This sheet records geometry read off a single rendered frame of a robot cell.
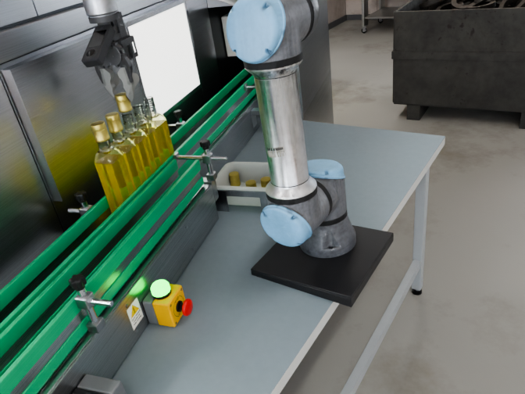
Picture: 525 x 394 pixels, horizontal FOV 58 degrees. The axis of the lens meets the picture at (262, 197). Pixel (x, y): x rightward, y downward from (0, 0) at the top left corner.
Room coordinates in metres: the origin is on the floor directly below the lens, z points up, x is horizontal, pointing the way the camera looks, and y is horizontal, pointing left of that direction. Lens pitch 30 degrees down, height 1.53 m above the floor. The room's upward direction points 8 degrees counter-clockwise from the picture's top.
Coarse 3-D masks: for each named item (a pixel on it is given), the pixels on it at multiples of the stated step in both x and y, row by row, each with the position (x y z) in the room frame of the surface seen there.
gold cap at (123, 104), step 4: (124, 92) 1.21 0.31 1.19; (116, 96) 1.19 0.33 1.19; (120, 96) 1.19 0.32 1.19; (124, 96) 1.19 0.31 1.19; (116, 100) 1.19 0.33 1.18; (120, 100) 1.19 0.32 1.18; (124, 100) 1.19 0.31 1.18; (128, 100) 1.20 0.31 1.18; (120, 104) 1.19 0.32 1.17; (124, 104) 1.19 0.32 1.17; (128, 104) 1.19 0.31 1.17; (120, 108) 1.19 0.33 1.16; (124, 108) 1.19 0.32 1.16; (128, 108) 1.19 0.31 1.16; (120, 112) 1.19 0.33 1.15; (124, 112) 1.19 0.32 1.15
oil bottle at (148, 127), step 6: (138, 126) 1.24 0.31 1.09; (144, 126) 1.23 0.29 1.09; (150, 126) 1.25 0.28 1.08; (150, 132) 1.23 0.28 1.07; (156, 132) 1.26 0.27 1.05; (150, 138) 1.23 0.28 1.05; (156, 138) 1.25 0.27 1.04; (150, 144) 1.22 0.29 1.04; (156, 144) 1.25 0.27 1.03; (156, 150) 1.24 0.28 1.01; (156, 156) 1.23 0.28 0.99; (162, 156) 1.26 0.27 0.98; (156, 162) 1.23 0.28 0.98; (162, 162) 1.25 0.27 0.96; (156, 168) 1.22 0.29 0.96
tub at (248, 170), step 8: (224, 168) 1.41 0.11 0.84; (232, 168) 1.44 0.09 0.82; (240, 168) 1.43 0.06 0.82; (248, 168) 1.42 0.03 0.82; (256, 168) 1.41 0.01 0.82; (264, 168) 1.40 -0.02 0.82; (224, 176) 1.39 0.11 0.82; (240, 176) 1.43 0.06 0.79; (248, 176) 1.42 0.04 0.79; (256, 176) 1.41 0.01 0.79; (264, 176) 1.40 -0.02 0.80; (216, 184) 1.33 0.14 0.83; (224, 184) 1.37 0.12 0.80; (256, 184) 1.39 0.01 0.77
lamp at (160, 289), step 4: (160, 280) 0.85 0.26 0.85; (164, 280) 0.85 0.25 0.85; (152, 284) 0.85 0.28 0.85; (156, 284) 0.84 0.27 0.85; (160, 284) 0.84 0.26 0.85; (164, 284) 0.84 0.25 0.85; (168, 284) 0.84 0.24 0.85; (152, 288) 0.83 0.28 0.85; (156, 288) 0.83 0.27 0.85; (160, 288) 0.83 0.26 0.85; (164, 288) 0.83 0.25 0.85; (168, 288) 0.83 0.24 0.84; (152, 292) 0.83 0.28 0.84; (156, 292) 0.82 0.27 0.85; (160, 292) 0.82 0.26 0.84; (164, 292) 0.82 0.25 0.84; (168, 292) 0.83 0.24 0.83; (152, 296) 0.83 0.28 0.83; (156, 296) 0.82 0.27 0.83; (160, 296) 0.82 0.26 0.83; (164, 296) 0.82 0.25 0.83
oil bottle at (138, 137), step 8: (128, 136) 1.18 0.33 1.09; (136, 136) 1.18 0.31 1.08; (144, 136) 1.20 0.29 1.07; (136, 144) 1.17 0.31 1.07; (144, 144) 1.19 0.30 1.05; (144, 152) 1.18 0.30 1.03; (144, 160) 1.17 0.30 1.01; (152, 160) 1.21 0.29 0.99; (144, 168) 1.17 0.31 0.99; (152, 168) 1.20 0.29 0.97
